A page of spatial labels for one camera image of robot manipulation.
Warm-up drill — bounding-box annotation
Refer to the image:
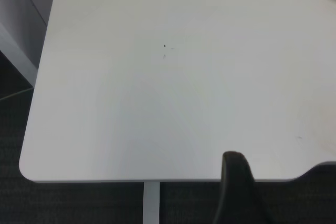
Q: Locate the white metal table leg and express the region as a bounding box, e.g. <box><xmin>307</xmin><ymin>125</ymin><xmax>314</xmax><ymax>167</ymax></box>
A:
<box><xmin>143</xmin><ymin>182</ymin><xmax>161</xmax><ymax>224</ymax></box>

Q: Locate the thin grey floor cable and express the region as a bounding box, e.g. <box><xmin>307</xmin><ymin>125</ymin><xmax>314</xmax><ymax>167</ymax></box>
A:
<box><xmin>0</xmin><ymin>87</ymin><xmax>34</xmax><ymax>101</ymax></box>

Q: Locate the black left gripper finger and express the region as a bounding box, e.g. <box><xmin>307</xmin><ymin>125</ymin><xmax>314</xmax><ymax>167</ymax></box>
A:
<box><xmin>212</xmin><ymin>151</ymin><xmax>275</xmax><ymax>224</ymax></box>

